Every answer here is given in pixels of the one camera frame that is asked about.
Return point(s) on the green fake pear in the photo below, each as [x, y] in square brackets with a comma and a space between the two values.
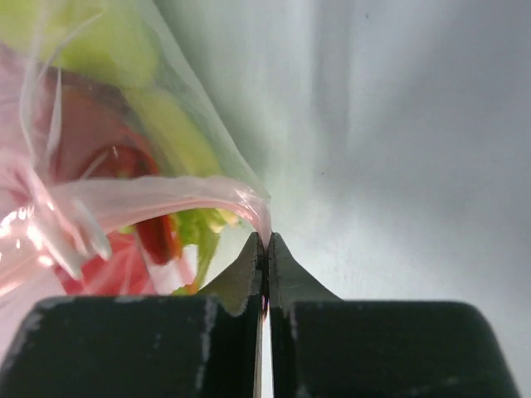
[124, 44]

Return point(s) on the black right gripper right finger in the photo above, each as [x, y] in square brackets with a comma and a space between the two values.
[324, 346]

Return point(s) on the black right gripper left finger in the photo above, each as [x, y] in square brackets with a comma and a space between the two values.
[205, 345]

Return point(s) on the red fake lobster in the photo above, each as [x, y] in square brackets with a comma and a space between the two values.
[97, 143]

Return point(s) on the clear zip top bag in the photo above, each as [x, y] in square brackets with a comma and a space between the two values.
[51, 230]

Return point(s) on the green fake grapes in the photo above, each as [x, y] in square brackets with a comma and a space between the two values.
[165, 237]

